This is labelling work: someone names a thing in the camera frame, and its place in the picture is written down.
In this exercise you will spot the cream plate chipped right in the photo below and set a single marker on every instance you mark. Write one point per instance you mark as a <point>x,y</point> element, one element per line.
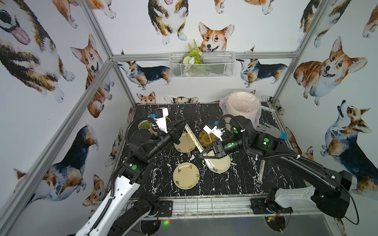
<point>218,165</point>

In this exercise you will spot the clear wrapper scrap by bin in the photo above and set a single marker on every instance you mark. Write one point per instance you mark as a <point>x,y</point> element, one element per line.
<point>268,109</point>

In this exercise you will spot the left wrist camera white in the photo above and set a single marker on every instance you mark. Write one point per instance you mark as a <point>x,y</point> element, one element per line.
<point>159,115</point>

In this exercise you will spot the cream plate front left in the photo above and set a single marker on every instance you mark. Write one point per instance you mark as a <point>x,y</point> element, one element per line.
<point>186,176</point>

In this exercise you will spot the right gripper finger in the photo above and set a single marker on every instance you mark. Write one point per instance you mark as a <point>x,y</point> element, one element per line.
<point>206,147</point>
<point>209,155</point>

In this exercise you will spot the cream plate upper left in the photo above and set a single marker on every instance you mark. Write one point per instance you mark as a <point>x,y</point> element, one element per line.
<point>181,147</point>

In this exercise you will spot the cream plate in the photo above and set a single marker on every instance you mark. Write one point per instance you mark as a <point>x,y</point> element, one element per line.
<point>186,176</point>
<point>181,147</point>

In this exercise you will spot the white wire wall basket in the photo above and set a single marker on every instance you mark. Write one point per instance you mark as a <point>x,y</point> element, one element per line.
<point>214,65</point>

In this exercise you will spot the aluminium front rail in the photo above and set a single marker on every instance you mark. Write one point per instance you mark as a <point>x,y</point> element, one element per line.
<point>223,206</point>

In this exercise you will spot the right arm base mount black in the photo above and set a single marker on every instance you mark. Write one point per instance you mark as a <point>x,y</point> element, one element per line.
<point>267,206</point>

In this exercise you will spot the white bin with plastic bag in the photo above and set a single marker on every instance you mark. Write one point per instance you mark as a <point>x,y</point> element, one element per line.
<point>240,103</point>

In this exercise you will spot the grey glove blue cuff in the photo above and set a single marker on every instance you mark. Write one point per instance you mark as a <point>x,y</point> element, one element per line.
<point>271,130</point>

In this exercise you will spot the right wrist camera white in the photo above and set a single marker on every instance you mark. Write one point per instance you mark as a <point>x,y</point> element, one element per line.
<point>215,129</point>

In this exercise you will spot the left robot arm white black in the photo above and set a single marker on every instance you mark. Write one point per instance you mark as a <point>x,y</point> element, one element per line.
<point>127,179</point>

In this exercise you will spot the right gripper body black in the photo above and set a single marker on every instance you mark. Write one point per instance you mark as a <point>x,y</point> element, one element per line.
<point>228,145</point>

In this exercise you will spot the yellow patterned dark-rimmed plate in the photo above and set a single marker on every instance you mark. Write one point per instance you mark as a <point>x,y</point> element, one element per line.
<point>206,139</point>

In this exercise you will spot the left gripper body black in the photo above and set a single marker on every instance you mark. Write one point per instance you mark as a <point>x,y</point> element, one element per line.
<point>172,134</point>

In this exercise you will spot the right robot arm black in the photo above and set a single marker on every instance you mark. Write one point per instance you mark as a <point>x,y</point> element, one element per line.
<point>328,190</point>

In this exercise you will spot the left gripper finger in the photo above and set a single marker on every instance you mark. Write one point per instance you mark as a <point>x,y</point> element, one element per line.
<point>179,131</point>
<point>179,123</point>

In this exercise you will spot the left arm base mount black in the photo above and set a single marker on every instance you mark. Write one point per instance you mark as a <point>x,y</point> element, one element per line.
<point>160,208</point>

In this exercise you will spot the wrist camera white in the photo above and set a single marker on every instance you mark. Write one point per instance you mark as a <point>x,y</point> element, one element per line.
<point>215,129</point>
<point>159,115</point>

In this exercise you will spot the green fern white flower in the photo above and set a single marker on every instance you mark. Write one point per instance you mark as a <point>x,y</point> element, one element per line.
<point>192,57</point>

